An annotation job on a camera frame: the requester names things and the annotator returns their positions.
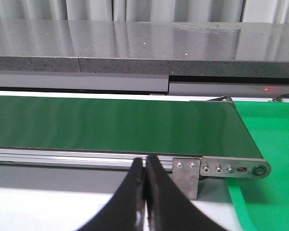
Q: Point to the white pleated curtain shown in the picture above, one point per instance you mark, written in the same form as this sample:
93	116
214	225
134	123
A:
256	11

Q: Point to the green conveyor belt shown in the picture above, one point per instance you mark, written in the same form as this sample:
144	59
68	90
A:
173	127

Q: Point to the aluminium conveyor side rail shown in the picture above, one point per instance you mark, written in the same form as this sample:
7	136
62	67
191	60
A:
69	158

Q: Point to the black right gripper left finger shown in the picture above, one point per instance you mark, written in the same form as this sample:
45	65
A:
125	210

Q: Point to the steel mounting plate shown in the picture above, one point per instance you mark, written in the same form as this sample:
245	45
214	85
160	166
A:
185	174

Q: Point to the grey stone countertop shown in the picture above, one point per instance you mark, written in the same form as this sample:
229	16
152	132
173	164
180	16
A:
182	49

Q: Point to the steel conveyor end bracket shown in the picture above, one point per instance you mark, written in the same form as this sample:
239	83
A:
234	167

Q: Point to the grey panel under countertop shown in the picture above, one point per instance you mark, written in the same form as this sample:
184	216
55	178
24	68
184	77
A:
145	84

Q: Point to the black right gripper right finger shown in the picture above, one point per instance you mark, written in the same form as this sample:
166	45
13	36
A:
168	208

